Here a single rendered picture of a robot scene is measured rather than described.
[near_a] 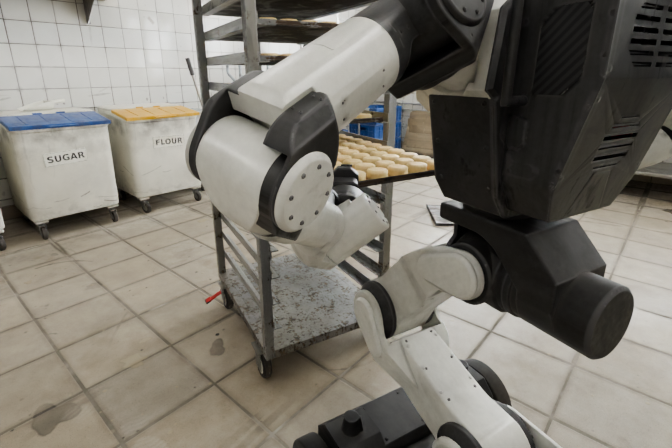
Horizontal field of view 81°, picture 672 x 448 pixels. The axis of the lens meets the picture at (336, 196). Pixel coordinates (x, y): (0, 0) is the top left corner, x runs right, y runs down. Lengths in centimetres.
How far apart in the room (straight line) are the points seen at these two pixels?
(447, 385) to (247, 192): 72
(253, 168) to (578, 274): 50
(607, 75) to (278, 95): 35
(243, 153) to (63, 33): 337
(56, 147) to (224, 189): 264
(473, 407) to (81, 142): 268
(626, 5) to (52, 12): 351
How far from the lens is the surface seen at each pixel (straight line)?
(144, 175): 321
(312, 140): 33
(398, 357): 99
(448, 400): 95
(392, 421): 113
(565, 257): 67
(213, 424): 142
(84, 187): 308
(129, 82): 382
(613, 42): 53
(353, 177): 76
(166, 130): 322
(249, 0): 111
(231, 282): 180
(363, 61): 41
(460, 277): 71
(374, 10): 48
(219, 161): 37
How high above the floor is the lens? 101
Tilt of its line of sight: 17 degrees down
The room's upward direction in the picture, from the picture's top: straight up
